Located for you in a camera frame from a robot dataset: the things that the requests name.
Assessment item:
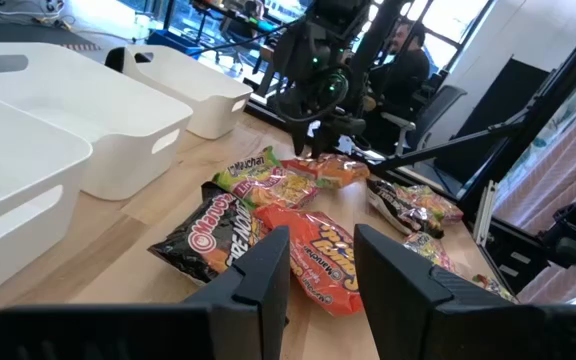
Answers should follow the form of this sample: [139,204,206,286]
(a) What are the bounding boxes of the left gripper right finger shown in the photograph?
[352,223,576,360]

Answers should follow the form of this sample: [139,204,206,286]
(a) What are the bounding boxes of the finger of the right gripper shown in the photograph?
[314,132,343,161]
[290,121,314,158]

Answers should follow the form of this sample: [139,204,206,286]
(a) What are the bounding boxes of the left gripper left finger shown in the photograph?
[0,224,292,360]

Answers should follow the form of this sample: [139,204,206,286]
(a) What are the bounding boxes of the red orange ramen pack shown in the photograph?
[253,203,365,317]
[280,152,372,190]
[471,273,519,304]

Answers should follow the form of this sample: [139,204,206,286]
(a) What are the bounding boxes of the lime chili shrimp ramen pack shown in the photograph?
[402,231,457,274]
[211,145,320,210]
[395,183,465,225]

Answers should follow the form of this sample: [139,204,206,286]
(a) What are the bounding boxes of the black fire noodle pack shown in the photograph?
[147,181,272,286]
[366,178,445,240]

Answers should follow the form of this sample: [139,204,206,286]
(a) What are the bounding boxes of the person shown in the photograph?
[362,19,432,154]

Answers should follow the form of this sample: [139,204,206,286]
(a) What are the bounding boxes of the grey office chair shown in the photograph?
[380,84,469,156]

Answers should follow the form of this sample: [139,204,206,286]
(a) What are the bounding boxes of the white plastic bin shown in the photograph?
[0,42,194,201]
[122,44,254,141]
[0,87,94,309]

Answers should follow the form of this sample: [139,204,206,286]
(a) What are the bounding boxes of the blue crate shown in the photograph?
[145,27,204,56]

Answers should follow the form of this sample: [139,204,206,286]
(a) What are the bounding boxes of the black partition panel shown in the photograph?
[435,57,554,186]

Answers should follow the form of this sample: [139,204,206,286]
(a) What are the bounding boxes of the pink striped fabric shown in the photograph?
[492,74,576,306]

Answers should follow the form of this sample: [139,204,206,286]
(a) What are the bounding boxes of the black mat with striped edge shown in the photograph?
[0,17,104,54]

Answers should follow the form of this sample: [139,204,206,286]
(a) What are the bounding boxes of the white metal bracket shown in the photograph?
[472,178,500,247]

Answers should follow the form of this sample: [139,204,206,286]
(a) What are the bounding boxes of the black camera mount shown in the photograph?
[540,187,576,284]

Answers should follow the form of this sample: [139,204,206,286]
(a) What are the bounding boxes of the black aluminium table frame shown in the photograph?
[367,7,576,301]

